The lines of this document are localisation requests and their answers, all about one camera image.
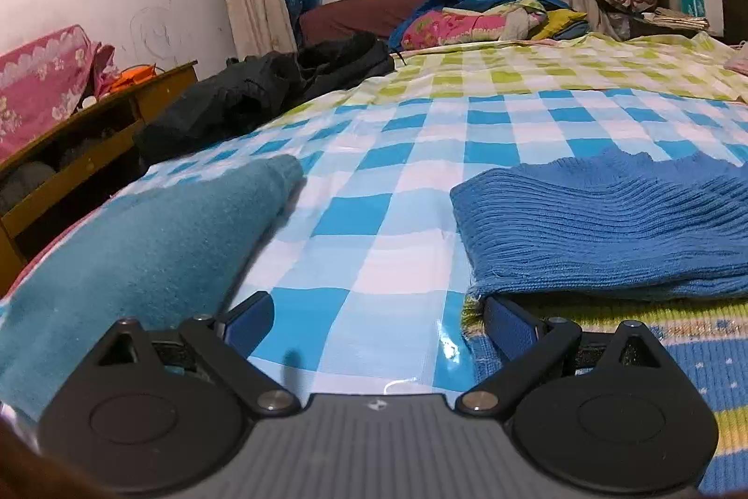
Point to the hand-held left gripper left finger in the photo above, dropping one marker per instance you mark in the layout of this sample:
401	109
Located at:
252	325

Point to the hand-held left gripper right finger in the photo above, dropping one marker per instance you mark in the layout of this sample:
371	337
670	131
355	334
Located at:
509	326

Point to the blue ribbed knit sweater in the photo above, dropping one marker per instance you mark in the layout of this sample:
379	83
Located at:
584	230

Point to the teal fleece sweater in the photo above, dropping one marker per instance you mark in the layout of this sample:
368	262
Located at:
146	242

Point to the striped multicolour knit garment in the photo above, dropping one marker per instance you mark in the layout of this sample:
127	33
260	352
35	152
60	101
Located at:
701	358

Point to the black jacket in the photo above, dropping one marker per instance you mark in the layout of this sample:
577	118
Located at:
234	95

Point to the wooden desk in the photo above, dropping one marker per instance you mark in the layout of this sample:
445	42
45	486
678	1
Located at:
76	171

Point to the orange object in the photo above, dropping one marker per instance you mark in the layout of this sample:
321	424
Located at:
131	77

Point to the pale grey cloth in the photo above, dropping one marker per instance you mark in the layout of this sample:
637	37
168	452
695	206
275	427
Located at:
523	22

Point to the pink floral quilt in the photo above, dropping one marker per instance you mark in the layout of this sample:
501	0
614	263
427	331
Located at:
444	28

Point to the yellow cloth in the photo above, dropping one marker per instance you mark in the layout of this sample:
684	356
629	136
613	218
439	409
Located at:
561	19

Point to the pink floral cloth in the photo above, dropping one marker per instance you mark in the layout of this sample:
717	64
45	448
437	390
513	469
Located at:
41	78

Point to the maroon sofa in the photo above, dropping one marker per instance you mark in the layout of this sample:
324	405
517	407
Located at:
362	11

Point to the stack of papers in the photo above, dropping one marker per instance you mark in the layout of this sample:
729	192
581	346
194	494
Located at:
678	18

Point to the pink pillow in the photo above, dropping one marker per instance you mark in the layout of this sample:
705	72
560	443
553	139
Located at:
739	60

